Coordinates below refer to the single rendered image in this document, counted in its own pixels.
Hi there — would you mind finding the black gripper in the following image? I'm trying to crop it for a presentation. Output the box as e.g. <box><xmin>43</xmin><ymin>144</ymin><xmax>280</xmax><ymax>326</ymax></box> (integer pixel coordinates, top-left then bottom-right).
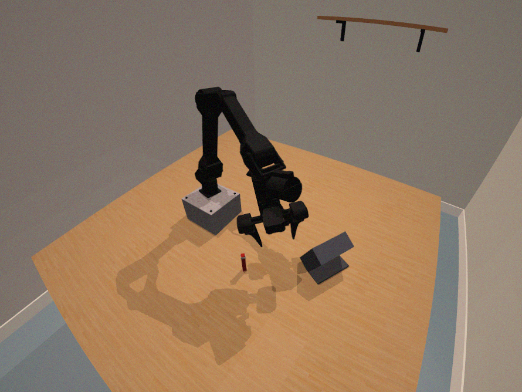
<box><xmin>237</xmin><ymin>196</ymin><xmax>309</xmax><ymax>247</ymax></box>

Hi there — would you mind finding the dark grey sloped panel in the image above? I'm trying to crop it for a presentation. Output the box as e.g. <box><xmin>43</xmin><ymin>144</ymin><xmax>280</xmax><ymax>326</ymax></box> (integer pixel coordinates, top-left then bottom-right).
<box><xmin>300</xmin><ymin>232</ymin><xmax>354</xmax><ymax>285</ymax></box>

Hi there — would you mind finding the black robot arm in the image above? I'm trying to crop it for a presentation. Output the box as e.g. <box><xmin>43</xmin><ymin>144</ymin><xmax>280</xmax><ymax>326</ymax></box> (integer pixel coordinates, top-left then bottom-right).
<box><xmin>195</xmin><ymin>87</ymin><xmax>302</xmax><ymax>235</ymax></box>

